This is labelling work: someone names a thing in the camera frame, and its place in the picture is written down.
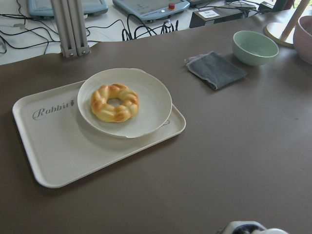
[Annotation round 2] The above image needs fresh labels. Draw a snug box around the twisted ring donut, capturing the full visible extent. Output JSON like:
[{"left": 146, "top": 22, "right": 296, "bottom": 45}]
[{"left": 90, "top": 83, "right": 140, "bottom": 122}]

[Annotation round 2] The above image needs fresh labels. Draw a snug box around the black box with label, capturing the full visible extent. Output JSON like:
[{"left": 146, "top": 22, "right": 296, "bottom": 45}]
[{"left": 189, "top": 6, "right": 249, "bottom": 28}]

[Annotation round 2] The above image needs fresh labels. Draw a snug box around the mint green bowl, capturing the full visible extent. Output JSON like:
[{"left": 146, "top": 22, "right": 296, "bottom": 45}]
[{"left": 232, "top": 31, "right": 279, "bottom": 66}]

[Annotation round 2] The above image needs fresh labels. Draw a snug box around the tea bottle white cap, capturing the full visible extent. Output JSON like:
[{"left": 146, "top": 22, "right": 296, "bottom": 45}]
[{"left": 216, "top": 221, "right": 287, "bottom": 234}]

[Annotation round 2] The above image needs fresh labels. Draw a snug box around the white round plate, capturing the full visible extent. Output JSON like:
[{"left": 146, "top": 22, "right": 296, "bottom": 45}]
[{"left": 77, "top": 68, "right": 173, "bottom": 138}]

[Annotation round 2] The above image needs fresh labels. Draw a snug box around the pink ice bowl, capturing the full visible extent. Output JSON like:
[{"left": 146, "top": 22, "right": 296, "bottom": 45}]
[{"left": 293, "top": 15, "right": 312, "bottom": 64}]

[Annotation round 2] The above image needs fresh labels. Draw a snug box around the grey folded cloth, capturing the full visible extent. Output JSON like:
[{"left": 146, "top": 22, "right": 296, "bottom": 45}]
[{"left": 185, "top": 51, "right": 247, "bottom": 90}]

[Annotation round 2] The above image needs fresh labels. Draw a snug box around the wooden cup tree stand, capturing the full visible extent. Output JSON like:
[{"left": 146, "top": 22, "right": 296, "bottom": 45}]
[{"left": 264, "top": 0, "right": 309, "bottom": 48}]

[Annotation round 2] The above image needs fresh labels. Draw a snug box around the blue teach pendant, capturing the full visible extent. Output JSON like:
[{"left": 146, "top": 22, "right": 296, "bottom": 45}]
[
  {"left": 26, "top": 0, "right": 108, "bottom": 20},
  {"left": 113, "top": 0, "right": 190, "bottom": 23}
]

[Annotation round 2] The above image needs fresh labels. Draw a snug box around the cream serving tray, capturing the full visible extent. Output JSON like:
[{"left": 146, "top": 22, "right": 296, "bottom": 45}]
[{"left": 12, "top": 82, "right": 186, "bottom": 188}]

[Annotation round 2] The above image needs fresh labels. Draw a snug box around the aluminium frame post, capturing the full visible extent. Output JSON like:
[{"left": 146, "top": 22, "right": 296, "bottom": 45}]
[{"left": 51, "top": 0, "right": 90, "bottom": 58}]

